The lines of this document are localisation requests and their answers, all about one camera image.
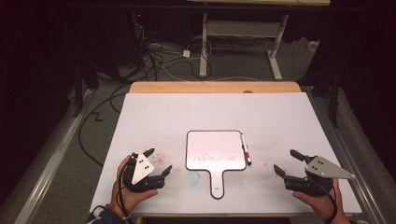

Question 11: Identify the black metal stand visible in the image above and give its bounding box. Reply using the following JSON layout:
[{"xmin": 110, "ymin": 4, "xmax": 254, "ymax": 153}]
[
  {"xmin": 72, "ymin": 60, "xmax": 84, "ymax": 119},
  {"xmin": 329, "ymin": 69, "xmax": 341, "ymax": 129}
]

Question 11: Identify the tangle of floor cables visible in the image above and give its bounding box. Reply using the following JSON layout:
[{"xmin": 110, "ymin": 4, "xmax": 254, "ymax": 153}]
[{"xmin": 124, "ymin": 12, "xmax": 216, "ymax": 83}]

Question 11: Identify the white marker with red cap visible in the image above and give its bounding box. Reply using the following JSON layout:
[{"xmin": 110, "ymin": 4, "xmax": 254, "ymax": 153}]
[{"xmin": 240, "ymin": 133, "xmax": 252, "ymax": 166}]

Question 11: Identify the person's right hand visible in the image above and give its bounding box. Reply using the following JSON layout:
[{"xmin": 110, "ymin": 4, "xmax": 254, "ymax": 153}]
[{"xmin": 291, "ymin": 177, "xmax": 346, "ymax": 223}]

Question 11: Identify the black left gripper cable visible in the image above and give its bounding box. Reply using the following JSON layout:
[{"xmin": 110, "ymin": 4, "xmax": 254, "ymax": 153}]
[{"xmin": 115, "ymin": 162, "xmax": 132, "ymax": 220}]

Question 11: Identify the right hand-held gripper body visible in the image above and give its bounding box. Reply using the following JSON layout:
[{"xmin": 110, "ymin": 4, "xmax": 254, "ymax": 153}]
[{"xmin": 284, "ymin": 154, "xmax": 357, "ymax": 198}]

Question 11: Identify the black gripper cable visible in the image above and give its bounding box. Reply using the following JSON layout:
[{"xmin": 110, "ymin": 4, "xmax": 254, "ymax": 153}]
[
  {"xmin": 115, "ymin": 162, "xmax": 132, "ymax": 220},
  {"xmin": 309, "ymin": 178, "xmax": 340, "ymax": 224}
]

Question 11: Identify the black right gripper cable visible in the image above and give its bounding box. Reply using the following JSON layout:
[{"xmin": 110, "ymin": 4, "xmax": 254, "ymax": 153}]
[{"xmin": 309, "ymin": 178, "xmax": 340, "ymax": 224}]

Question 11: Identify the small whiteboard with handle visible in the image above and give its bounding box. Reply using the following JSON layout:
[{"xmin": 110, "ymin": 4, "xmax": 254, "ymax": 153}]
[{"xmin": 185, "ymin": 130, "xmax": 248, "ymax": 200}]

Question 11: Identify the wooden table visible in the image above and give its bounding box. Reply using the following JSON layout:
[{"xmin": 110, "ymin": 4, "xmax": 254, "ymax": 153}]
[{"xmin": 128, "ymin": 80, "xmax": 354, "ymax": 218}]

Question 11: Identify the white metal desk frame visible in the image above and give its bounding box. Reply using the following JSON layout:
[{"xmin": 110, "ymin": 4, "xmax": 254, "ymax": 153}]
[{"xmin": 186, "ymin": 0, "xmax": 332, "ymax": 81}]

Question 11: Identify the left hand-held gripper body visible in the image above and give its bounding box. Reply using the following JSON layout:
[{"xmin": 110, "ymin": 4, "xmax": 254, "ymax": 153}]
[{"xmin": 121, "ymin": 152, "xmax": 166, "ymax": 193}]

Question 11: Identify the person's left hand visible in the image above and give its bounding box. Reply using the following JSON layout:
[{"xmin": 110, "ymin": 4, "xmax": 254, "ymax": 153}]
[{"xmin": 110, "ymin": 155, "xmax": 159, "ymax": 216}]

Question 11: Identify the red wristband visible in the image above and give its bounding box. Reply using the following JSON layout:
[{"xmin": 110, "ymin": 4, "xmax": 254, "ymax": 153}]
[{"xmin": 105, "ymin": 203, "xmax": 129, "ymax": 219}]

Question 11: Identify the long black floor cable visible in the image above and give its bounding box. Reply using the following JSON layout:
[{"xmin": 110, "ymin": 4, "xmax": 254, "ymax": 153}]
[{"xmin": 77, "ymin": 83, "xmax": 132, "ymax": 167}]

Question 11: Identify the metal floor rail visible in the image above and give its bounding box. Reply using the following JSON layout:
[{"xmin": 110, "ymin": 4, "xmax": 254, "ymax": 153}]
[
  {"xmin": 306, "ymin": 92, "xmax": 389, "ymax": 224},
  {"xmin": 13, "ymin": 89, "xmax": 96, "ymax": 224}
]

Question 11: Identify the large white sheet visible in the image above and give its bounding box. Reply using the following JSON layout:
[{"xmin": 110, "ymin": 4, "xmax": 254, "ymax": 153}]
[{"xmin": 89, "ymin": 91, "xmax": 363, "ymax": 217}]

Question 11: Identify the grey padded tube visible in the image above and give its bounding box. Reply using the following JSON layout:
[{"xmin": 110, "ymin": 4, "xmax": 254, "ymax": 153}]
[{"xmin": 337, "ymin": 88, "xmax": 396, "ymax": 224}]

